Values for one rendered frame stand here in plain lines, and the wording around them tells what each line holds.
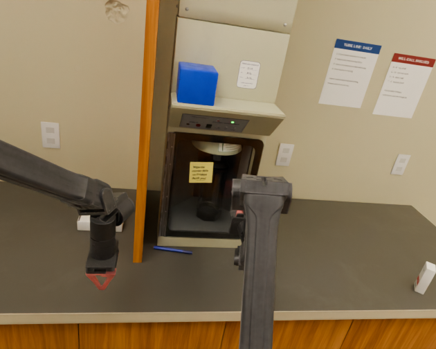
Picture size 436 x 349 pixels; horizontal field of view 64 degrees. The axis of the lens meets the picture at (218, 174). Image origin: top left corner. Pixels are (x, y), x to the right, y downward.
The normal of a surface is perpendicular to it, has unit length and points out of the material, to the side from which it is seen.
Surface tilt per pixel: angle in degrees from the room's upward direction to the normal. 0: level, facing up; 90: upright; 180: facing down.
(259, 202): 48
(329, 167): 90
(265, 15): 90
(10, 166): 73
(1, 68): 90
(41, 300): 0
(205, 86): 90
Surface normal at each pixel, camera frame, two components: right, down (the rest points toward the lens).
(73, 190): 0.88, -0.06
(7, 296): 0.15, -0.88
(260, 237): -0.06, -0.29
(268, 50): 0.14, 0.47
